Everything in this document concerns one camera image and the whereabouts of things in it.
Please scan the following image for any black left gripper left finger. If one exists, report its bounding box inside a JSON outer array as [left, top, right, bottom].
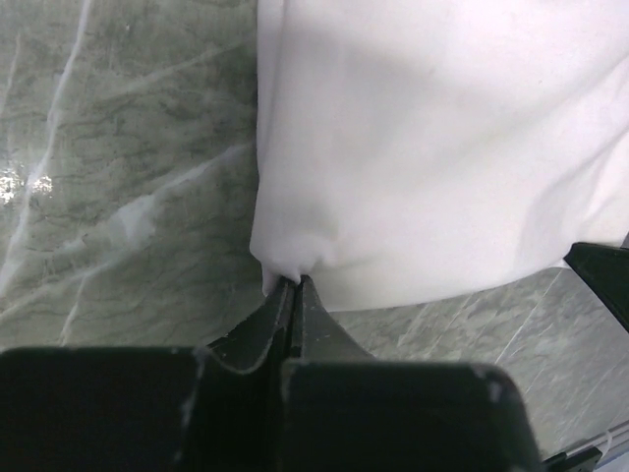
[[1, 280, 295, 471]]

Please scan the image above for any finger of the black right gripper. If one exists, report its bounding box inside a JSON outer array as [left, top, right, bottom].
[[564, 243, 629, 331], [543, 446, 602, 472]]

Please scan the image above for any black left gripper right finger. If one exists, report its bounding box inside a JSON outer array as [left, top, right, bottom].
[[282, 278, 541, 471]]

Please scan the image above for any white Coca-Cola t-shirt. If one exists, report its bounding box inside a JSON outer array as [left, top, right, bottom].
[[250, 1, 628, 312]]

